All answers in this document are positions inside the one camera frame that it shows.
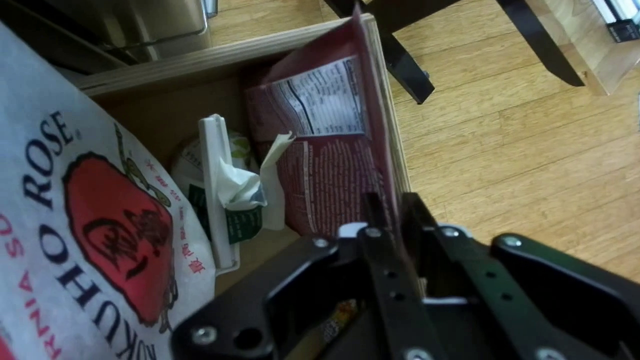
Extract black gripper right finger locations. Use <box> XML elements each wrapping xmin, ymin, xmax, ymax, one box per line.
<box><xmin>400</xmin><ymin>192</ymin><xmax>600</xmax><ymax>360</ymax></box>

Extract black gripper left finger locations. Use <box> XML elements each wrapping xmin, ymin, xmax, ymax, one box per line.
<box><xmin>357</xmin><ymin>192</ymin><xmax>440</xmax><ymax>360</ymax></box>

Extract maroon basmati rice bag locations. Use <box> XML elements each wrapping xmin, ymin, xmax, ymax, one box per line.
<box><xmin>245</xmin><ymin>9</ymin><xmax>395</xmax><ymax>234</ymax></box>

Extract white Kokuho Rose rice bag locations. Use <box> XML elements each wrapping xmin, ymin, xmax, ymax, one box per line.
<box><xmin>0</xmin><ymin>25</ymin><xmax>213</xmax><ymax>360</ymax></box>

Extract pulled out wooden tray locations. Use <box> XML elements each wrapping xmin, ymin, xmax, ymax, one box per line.
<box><xmin>62</xmin><ymin>12</ymin><xmax>411</xmax><ymax>296</ymax></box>

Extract white clipped green bag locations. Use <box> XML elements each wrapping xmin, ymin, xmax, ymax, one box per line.
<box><xmin>172</xmin><ymin>113</ymin><xmax>296</xmax><ymax>271</ymax></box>

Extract dark wooden chair legs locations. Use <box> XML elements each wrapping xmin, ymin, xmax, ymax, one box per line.
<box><xmin>322</xmin><ymin>0</ymin><xmax>587</xmax><ymax>105</ymax></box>

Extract stainless steel refrigerator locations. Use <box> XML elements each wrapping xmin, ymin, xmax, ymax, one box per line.
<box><xmin>0</xmin><ymin>0</ymin><xmax>217</xmax><ymax>75</ymax></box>

